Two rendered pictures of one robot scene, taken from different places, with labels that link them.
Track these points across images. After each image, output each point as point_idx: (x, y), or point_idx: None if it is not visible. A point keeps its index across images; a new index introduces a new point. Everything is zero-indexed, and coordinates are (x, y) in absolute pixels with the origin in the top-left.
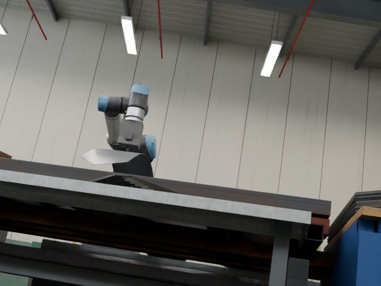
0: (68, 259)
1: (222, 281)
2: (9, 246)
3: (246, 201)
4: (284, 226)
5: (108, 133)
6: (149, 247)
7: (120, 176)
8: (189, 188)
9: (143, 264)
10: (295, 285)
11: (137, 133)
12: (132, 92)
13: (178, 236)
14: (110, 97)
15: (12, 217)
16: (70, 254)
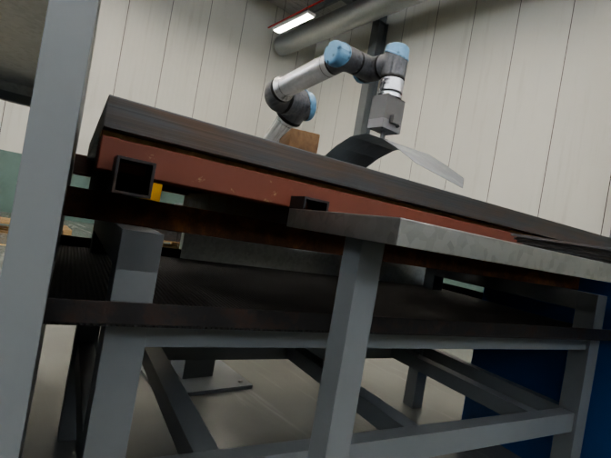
0: (475, 330)
1: (583, 331)
2: (412, 323)
3: (585, 243)
4: None
5: (285, 85)
6: None
7: None
8: (551, 228)
9: (309, 251)
10: (598, 319)
11: (400, 117)
12: (398, 55)
13: (491, 267)
14: (351, 48)
15: (323, 248)
16: (476, 323)
